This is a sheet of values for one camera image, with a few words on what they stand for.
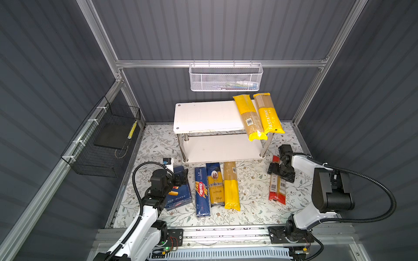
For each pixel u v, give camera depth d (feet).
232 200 2.65
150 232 1.99
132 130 2.62
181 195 2.64
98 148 2.35
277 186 2.85
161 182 2.06
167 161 2.37
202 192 2.75
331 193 1.52
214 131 2.37
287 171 2.57
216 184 2.91
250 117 2.35
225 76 4.04
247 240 2.42
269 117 2.38
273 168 2.81
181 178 2.47
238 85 3.06
